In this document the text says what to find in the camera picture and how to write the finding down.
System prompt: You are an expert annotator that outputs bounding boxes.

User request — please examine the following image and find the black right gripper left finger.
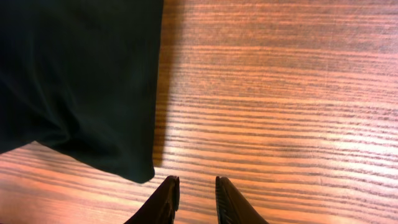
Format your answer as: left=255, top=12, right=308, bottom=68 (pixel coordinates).
left=124, top=175, right=180, bottom=224

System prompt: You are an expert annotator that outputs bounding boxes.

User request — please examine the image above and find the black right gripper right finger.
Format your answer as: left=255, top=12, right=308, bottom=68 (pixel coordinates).
left=215, top=176, right=269, bottom=224

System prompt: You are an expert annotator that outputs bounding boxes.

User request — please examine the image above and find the black t-shirt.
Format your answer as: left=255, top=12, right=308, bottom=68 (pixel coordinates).
left=1, top=0, right=164, bottom=183

